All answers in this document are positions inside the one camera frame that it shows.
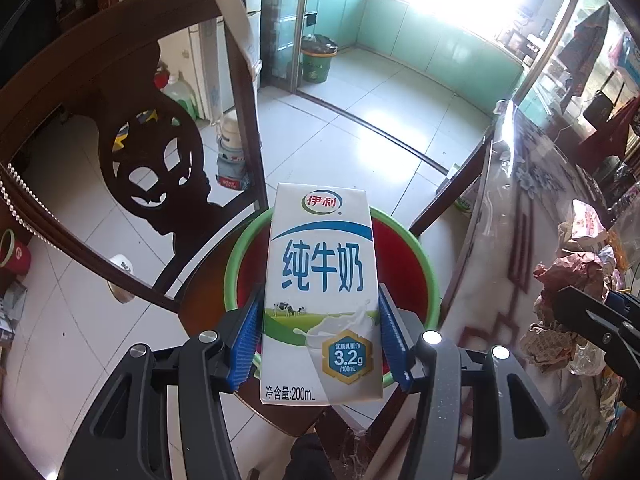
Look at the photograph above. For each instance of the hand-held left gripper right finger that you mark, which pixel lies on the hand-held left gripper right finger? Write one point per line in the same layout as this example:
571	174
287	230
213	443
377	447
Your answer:
395	340

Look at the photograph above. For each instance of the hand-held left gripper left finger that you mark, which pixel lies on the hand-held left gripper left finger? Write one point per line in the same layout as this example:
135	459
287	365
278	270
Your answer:
245	337

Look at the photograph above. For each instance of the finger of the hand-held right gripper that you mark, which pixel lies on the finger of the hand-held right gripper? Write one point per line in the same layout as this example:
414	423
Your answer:
575	305
625	301

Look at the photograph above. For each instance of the red basin with green rim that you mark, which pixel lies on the red basin with green rim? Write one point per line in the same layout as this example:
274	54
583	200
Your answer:
405	270

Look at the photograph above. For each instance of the white blue milk carton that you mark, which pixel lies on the white blue milk carton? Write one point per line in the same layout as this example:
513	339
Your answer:
320	270

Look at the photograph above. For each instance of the green trash bin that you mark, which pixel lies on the green trash bin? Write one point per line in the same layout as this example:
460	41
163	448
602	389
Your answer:
317	67

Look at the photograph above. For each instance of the crumpled brown paper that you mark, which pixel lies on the crumpled brown paper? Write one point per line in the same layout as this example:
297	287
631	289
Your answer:
570	272

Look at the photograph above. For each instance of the crumpled gold foil wrapper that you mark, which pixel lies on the crumpled gold foil wrapper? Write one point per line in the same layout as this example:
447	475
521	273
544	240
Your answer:
555	350

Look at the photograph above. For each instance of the pink white snack wrapper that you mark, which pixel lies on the pink white snack wrapper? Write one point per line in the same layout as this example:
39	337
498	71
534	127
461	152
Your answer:
590	220

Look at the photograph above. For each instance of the carved dark wooden chair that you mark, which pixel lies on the carved dark wooden chair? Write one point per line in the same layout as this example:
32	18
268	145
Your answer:
195	240

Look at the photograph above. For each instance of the plain dark wooden chair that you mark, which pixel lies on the plain dark wooden chair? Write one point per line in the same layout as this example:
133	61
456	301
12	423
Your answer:
450	190

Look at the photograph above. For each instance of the black hanging bag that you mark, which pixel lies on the black hanging bag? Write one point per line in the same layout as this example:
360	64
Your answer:
599	107

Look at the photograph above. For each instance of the white plastic jar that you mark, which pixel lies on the white plastic jar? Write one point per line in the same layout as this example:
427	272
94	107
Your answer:
233	132

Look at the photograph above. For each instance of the yellow bag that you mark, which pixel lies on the yellow bag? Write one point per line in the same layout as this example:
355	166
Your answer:
122	140

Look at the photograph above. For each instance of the red cup with green rim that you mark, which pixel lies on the red cup with green rim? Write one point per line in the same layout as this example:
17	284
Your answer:
15	255

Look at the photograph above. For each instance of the green liquid bottle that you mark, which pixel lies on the green liquid bottle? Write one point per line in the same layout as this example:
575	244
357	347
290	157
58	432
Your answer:
179	97

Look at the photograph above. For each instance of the hanging dark red garment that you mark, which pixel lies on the hanging dark red garment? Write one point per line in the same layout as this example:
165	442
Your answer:
585	50

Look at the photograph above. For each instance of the white refrigerator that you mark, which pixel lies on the white refrigerator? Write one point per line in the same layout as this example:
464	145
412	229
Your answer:
210	60

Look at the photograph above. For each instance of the teal kitchen cabinets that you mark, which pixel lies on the teal kitchen cabinets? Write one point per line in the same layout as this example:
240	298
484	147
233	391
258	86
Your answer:
430	45

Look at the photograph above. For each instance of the glass sliding door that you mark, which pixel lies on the glass sliding door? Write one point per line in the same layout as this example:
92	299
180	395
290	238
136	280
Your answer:
282	35

